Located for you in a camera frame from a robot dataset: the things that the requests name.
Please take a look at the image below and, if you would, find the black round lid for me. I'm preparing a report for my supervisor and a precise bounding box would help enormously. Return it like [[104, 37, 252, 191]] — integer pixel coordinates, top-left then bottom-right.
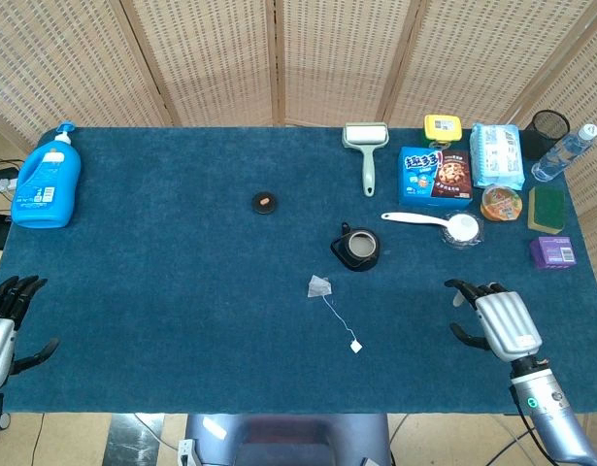
[[251, 191, 279, 216]]

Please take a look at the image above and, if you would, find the orange jelly cup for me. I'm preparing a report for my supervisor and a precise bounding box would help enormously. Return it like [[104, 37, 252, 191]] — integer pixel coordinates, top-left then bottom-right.
[[480, 183, 524, 223]]

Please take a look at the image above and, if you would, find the blue wet wipes pack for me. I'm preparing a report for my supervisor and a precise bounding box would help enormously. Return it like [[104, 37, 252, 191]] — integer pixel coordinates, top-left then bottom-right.
[[469, 122, 526, 190]]

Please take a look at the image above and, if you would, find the green yellow sponge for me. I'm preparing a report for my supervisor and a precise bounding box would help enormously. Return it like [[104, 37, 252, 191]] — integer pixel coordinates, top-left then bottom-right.
[[527, 185, 568, 235]]

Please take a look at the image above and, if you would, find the tea bag with string tag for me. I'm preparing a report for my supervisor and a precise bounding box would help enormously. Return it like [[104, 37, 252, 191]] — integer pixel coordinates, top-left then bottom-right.
[[306, 274, 364, 354]]

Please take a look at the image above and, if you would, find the clear water bottle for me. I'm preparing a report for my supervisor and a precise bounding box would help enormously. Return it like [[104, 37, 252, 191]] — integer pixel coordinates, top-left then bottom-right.
[[530, 123, 597, 183]]

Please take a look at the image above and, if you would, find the pale green lint roller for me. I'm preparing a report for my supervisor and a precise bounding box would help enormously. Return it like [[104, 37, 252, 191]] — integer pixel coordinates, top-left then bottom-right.
[[342, 121, 390, 197]]

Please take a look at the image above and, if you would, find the black tea cup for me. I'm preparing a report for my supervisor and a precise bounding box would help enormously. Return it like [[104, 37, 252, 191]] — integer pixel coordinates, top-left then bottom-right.
[[330, 221, 381, 273]]

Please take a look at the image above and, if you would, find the purple small box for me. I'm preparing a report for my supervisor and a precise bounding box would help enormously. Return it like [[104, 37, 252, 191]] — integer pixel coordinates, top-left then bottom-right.
[[529, 236, 578, 271]]

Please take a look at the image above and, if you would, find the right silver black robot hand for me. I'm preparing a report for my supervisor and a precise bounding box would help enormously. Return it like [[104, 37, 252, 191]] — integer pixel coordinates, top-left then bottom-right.
[[444, 278, 544, 363]]

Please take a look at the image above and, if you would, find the white plastic scoop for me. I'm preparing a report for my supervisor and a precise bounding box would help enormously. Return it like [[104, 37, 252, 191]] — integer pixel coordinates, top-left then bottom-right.
[[380, 211, 483, 247]]

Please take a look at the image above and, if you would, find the blue cookie box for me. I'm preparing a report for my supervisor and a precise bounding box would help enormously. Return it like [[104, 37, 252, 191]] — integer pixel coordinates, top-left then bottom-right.
[[398, 147, 474, 210]]

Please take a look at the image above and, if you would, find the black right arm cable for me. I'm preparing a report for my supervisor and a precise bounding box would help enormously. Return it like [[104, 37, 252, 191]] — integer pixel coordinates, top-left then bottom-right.
[[510, 385, 554, 466]]

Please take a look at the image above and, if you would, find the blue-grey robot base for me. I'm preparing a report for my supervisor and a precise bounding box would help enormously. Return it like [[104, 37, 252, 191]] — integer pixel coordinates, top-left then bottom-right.
[[177, 413, 394, 466]]

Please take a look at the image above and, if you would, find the blue detergent pump bottle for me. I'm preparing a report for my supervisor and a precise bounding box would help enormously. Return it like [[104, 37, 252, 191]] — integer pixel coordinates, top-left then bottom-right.
[[10, 121, 83, 229]]

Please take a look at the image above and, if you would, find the bamboo folding screen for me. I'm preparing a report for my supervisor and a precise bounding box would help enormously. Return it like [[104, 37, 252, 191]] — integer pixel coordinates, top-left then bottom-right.
[[0, 0, 597, 278]]

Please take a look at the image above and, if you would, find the black mesh pen cup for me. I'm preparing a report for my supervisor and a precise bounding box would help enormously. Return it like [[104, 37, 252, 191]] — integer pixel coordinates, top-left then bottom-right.
[[520, 109, 571, 161]]

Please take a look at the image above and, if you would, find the yellow lidded container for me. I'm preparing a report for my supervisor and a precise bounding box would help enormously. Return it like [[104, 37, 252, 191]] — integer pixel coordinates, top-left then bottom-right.
[[422, 114, 463, 147]]

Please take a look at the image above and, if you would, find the blue table cloth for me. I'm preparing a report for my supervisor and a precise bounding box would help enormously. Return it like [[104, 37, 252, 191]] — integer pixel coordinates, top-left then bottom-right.
[[0, 126, 597, 416]]

